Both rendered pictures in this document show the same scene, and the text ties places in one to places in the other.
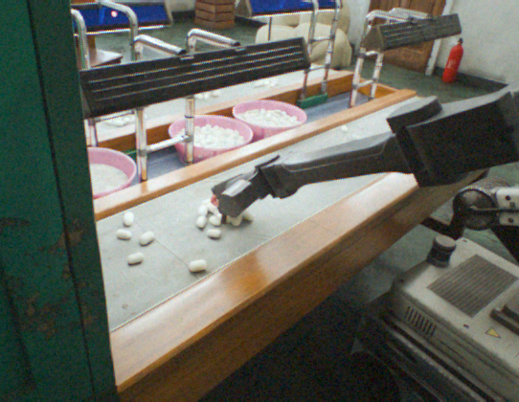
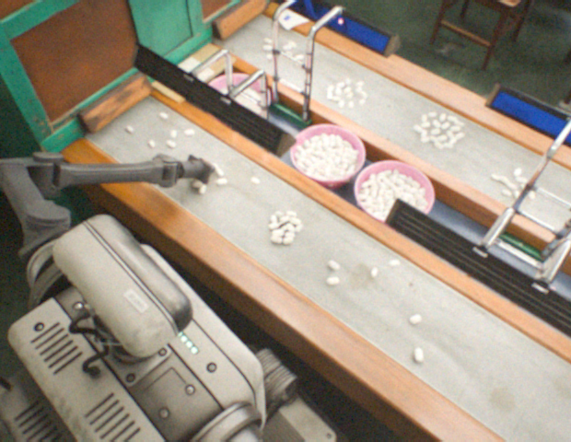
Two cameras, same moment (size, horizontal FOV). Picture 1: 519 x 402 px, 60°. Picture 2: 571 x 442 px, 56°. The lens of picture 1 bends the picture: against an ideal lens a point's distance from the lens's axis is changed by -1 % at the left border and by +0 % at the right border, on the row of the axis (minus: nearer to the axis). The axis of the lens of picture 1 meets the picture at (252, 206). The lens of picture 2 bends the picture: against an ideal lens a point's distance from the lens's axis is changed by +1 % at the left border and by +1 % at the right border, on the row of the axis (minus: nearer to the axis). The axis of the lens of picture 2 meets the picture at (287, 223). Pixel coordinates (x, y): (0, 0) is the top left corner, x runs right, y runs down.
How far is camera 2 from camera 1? 179 cm
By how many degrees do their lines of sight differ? 62
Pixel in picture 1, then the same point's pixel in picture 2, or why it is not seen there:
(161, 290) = (129, 160)
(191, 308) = not seen: hidden behind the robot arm
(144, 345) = (83, 157)
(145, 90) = (159, 75)
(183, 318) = not seen: hidden behind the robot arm
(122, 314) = (111, 149)
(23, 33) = not seen: outside the picture
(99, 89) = (142, 58)
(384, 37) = (397, 216)
